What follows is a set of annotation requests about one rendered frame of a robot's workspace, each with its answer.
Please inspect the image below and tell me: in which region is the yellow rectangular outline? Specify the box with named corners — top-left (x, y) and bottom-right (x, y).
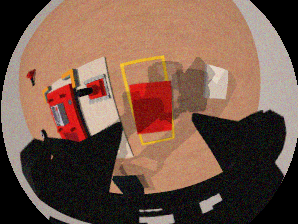
top-left (120, 56), bottom-right (174, 145)

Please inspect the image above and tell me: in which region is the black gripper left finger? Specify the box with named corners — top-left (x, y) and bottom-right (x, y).
top-left (44, 121), bottom-right (122, 192)

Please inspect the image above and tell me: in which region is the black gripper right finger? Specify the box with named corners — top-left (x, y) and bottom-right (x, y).
top-left (192, 109), bottom-right (263, 172)

